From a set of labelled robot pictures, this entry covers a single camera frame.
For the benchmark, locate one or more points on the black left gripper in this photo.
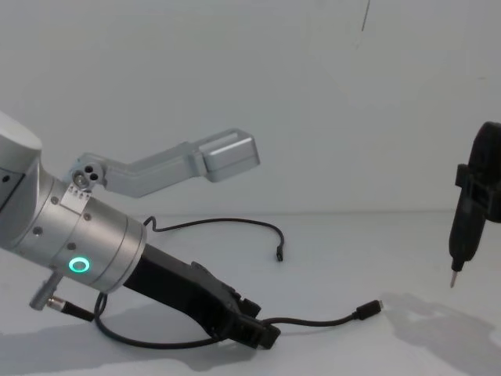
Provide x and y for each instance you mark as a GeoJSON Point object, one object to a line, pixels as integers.
{"type": "Point", "coordinates": [176, 282]}

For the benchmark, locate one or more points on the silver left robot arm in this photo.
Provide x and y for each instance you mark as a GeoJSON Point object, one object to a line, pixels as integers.
{"type": "Point", "coordinates": [98, 239]}

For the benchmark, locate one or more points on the black electric screwdriver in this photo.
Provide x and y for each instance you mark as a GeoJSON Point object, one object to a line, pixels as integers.
{"type": "Point", "coordinates": [467, 235]}

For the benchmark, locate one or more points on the black screwdriver mount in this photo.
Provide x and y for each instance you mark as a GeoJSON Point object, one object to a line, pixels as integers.
{"type": "Point", "coordinates": [489, 176]}

